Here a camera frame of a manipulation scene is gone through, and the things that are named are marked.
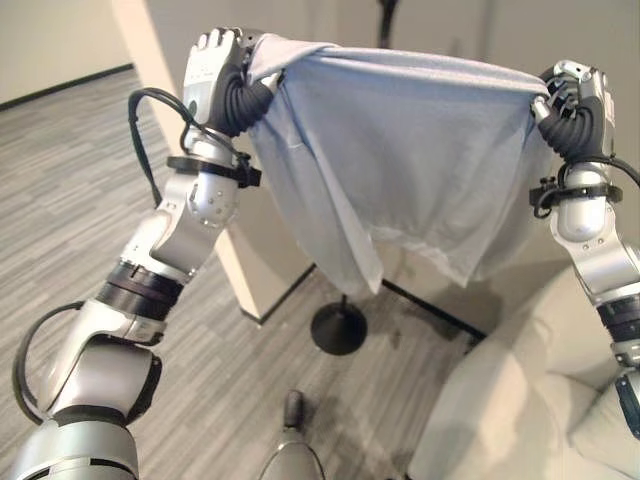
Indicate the light blue cloth garment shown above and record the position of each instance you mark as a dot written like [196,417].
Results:
[395,165]

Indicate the silver robot leg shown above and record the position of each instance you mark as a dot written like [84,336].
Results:
[290,457]

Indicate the black clothes rack stand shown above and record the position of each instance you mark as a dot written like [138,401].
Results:
[340,325]

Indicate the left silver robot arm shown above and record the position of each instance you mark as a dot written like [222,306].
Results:
[150,280]

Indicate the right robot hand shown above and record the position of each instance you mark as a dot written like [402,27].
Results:
[580,120]

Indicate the beige sofa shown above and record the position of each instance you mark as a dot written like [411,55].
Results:
[520,380]

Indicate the dark robot foot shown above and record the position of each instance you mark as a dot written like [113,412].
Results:
[294,407]

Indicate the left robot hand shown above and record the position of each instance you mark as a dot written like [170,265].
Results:
[209,75]

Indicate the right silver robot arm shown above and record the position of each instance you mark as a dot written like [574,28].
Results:
[595,235]

